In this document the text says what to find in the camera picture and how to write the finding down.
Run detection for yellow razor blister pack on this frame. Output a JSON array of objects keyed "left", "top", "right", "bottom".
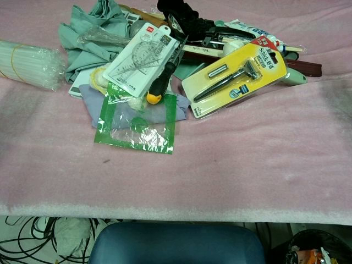
[{"left": 181, "top": 42, "right": 288, "bottom": 119}]

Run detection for black floor cables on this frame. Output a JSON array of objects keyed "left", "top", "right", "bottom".
[{"left": 0, "top": 216, "right": 96, "bottom": 264}]

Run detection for ruler set white package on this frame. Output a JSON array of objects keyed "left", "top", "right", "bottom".
[{"left": 102, "top": 23, "right": 181, "bottom": 98}]

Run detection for white plastic bag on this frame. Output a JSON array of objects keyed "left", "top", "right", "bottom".
[{"left": 53, "top": 217, "right": 93, "bottom": 256}]

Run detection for pale green plastic tool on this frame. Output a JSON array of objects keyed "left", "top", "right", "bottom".
[{"left": 279, "top": 67, "right": 308, "bottom": 86}]

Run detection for bundle of white straws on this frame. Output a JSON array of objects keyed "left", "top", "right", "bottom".
[{"left": 0, "top": 40, "right": 68, "bottom": 91}]

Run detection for black fabric item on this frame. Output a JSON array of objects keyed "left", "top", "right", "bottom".
[{"left": 157, "top": 0, "right": 216, "bottom": 42}]

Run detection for white blue toothpaste tube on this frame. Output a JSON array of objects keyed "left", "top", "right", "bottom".
[{"left": 224, "top": 19, "right": 284, "bottom": 52}]

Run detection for black handled peeler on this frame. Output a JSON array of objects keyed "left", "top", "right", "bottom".
[{"left": 202, "top": 26, "right": 256, "bottom": 47}]

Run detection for light wooden chopstick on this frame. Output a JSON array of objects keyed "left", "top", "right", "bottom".
[{"left": 182, "top": 45, "right": 306, "bottom": 56}]

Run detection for blue padded chair back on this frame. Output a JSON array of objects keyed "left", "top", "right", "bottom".
[{"left": 88, "top": 222, "right": 266, "bottom": 264}]

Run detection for green bordered clear bag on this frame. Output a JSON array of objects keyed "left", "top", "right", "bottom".
[{"left": 93, "top": 82, "right": 177, "bottom": 155}]

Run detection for clear plastic cone wrapper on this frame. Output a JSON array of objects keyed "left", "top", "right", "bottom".
[{"left": 77, "top": 25, "right": 131, "bottom": 46}]

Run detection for black trash bin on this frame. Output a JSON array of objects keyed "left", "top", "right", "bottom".
[{"left": 271, "top": 229, "right": 352, "bottom": 264}]

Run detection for teal green cloth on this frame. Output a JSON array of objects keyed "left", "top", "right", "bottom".
[{"left": 58, "top": 0, "right": 138, "bottom": 84}]

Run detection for dark red wooden stick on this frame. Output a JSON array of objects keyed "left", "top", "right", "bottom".
[{"left": 182, "top": 51, "right": 323, "bottom": 78}]

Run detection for lavender cloth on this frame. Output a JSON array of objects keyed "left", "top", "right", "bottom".
[{"left": 79, "top": 84, "right": 191, "bottom": 129}]

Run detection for black yellow handled screwdriver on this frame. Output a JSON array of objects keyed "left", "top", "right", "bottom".
[{"left": 146, "top": 35, "right": 189, "bottom": 105}]

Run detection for pink foam table cover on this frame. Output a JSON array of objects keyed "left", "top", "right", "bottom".
[{"left": 0, "top": 0, "right": 352, "bottom": 226}]

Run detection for white grey flat box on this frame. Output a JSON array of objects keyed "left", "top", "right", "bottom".
[{"left": 68, "top": 70, "right": 96, "bottom": 99}]

